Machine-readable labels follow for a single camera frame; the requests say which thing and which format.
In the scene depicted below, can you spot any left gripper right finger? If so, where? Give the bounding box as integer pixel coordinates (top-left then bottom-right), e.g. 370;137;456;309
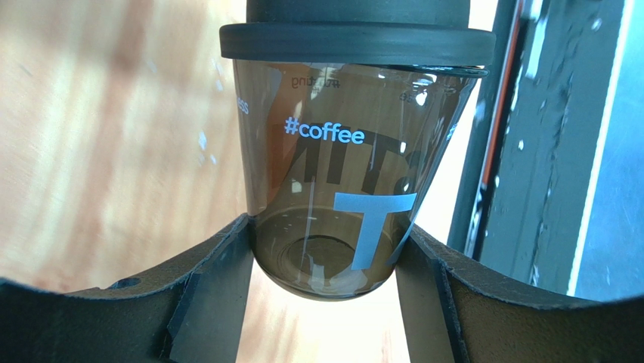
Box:
395;228;643;362

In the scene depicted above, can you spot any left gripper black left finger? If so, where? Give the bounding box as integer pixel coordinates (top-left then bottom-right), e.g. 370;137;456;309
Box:
1;215;253;362

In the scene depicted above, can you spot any single brown plastic cup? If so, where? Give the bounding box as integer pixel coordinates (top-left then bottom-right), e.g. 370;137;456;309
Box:
234;60;486;300

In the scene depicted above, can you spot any single black cup lid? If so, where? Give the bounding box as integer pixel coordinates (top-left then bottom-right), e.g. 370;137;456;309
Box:
219;0;496;67

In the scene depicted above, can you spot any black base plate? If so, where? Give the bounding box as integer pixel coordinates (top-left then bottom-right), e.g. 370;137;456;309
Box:
447;1;634;295

